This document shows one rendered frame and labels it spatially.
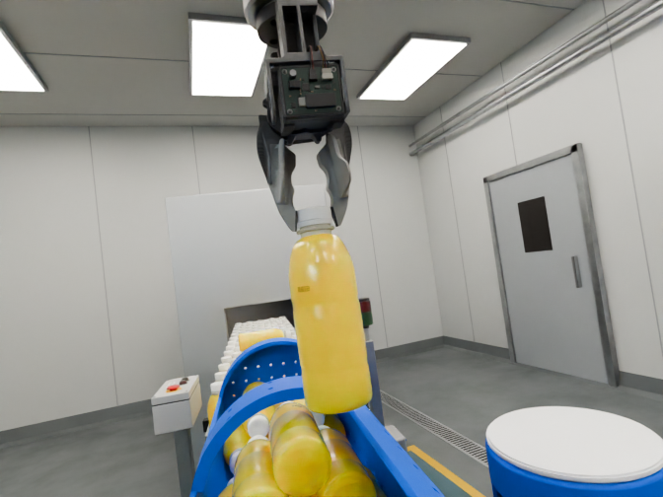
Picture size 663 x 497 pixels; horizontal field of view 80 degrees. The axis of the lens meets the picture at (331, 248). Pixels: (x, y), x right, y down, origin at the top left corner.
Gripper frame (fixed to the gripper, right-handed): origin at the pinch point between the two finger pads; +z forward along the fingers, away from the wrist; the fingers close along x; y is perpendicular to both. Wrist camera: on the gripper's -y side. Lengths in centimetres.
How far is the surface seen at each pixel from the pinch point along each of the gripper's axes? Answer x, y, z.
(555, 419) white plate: 46, -27, 43
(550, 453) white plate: 37, -17, 42
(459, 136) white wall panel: 269, -435, -113
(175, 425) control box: -35, -73, 47
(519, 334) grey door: 271, -364, 134
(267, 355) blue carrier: -7, -58, 29
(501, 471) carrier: 29, -20, 46
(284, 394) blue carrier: -5.4, -12.1, 22.6
